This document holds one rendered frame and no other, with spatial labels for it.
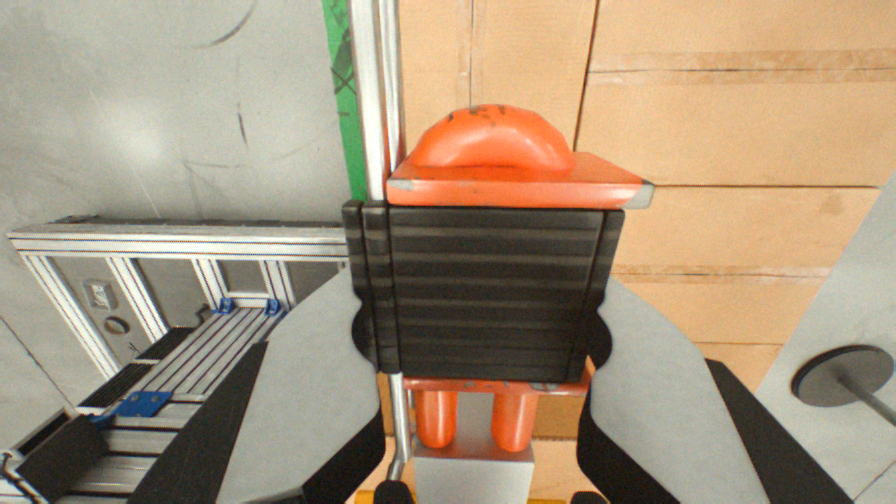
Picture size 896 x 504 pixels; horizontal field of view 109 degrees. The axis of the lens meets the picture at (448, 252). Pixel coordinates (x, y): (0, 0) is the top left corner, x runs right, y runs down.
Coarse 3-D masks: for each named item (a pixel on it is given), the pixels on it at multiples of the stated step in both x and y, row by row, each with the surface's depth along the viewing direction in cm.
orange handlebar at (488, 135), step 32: (448, 128) 10; (480, 128) 9; (512, 128) 9; (544, 128) 10; (416, 160) 10; (448, 160) 10; (480, 160) 10; (512, 160) 10; (544, 160) 10; (416, 416) 16; (448, 416) 16; (512, 416) 15; (512, 448) 16
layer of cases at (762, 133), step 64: (448, 0) 51; (512, 0) 51; (576, 0) 50; (640, 0) 50; (704, 0) 50; (768, 0) 49; (832, 0) 49; (448, 64) 55; (512, 64) 55; (576, 64) 54; (640, 64) 54; (704, 64) 54; (768, 64) 53; (832, 64) 53; (576, 128) 60; (640, 128) 58; (704, 128) 58; (768, 128) 57; (832, 128) 57; (704, 192) 63; (768, 192) 63; (832, 192) 62; (640, 256) 70; (704, 256) 69; (768, 256) 69; (832, 256) 68; (704, 320) 77; (768, 320) 76
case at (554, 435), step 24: (384, 384) 46; (384, 408) 42; (552, 408) 41; (576, 408) 41; (552, 432) 39; (576, 432) 38; (384, 456) 40; (552, 456) 39; (408, 480) 43; (552, 480) 41; (576, 480) 41
